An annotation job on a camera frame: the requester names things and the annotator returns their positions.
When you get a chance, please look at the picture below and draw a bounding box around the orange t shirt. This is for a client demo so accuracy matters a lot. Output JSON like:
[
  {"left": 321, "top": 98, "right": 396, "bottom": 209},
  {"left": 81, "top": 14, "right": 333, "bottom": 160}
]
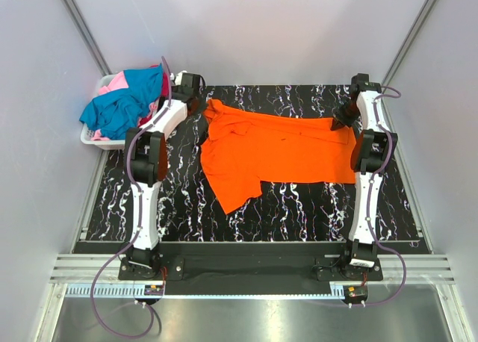
[{"left": 200, "top": 99, "right": 356, "bottom": 214}]

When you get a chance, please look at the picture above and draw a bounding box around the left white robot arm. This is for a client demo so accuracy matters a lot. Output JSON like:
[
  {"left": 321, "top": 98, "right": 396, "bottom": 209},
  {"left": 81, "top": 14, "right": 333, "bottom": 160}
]
[{"left": 120, "top": 84, "right": 200, "bottom": 279}]

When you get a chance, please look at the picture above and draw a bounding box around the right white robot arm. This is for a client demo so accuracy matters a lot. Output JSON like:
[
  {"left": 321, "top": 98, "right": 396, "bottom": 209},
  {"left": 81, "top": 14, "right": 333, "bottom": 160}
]
[{"left": 331, "top": 73, "right": 397, "bottom": 281}]

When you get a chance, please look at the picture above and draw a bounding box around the light pink t shirt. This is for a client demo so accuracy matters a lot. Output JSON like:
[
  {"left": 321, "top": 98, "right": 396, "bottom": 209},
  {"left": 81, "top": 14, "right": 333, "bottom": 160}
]
[{"left": 87, "top": 72, "right": 159, "bottom": 141}]

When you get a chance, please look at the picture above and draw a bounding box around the blue t shirt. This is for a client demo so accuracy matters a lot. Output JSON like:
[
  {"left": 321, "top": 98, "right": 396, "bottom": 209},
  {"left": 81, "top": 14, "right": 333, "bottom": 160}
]
[{"left": 79, "top": 66, "right": 164, "bottom": 140}]

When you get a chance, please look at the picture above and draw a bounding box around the black marble pattern mat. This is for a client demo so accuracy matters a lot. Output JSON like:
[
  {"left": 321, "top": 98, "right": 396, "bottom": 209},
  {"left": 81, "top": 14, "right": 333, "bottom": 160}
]
[{"left": 85, "top": 84, "right": 424, "bottom": 249}]

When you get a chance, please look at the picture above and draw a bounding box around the white plastic laundry basket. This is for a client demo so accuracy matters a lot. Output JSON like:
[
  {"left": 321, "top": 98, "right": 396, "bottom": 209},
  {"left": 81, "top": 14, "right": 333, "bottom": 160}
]
[{"left": 81, "top": 75, "right": 125, "bottom": 150}]

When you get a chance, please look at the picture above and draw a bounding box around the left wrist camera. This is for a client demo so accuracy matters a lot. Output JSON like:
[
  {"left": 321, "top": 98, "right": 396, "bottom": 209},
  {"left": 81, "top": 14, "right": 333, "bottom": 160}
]
[{"left": 173, "top": 71, "right": 205, "bottom": 93}]

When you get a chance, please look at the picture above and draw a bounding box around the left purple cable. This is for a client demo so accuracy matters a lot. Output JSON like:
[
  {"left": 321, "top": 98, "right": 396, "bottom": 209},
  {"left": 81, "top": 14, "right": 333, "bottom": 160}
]
[{"left": 90, "top": 55, "right": 176, "bottom": 337}]

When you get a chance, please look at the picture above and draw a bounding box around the purple cable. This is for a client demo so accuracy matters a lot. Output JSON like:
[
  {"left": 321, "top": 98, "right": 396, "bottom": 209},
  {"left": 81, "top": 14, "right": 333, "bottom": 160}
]
[
  {"left": 347, "top": 86, "right": 408, "bottom": 305},
  {"left": 90, "top": 55, "right": 176, "bottom": 337}
]

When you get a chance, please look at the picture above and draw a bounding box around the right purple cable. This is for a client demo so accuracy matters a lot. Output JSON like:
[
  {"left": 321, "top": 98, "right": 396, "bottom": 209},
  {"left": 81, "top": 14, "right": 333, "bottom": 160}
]
[{"left": 347, "top": 86, "right": 408, "bottom": 305}]

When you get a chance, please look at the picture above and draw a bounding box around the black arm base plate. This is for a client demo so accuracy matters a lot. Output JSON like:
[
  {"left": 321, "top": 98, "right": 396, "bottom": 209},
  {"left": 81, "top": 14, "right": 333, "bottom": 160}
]
[{"left": 118, "top": 255, "right": 383, "bottom": 282}]

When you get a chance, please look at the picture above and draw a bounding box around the white slotted cable duct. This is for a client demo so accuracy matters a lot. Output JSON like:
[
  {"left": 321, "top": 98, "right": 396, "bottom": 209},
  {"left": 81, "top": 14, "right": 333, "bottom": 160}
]
[{"left": 66, "top": 283, "right": 350, "bottom": 301}]

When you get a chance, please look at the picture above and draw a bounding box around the aluminium front rail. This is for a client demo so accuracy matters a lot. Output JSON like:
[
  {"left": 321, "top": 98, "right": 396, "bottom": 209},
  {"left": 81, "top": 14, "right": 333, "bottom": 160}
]
[{"left": 50, "top": 255, "right": 455, "bottom": 285}]

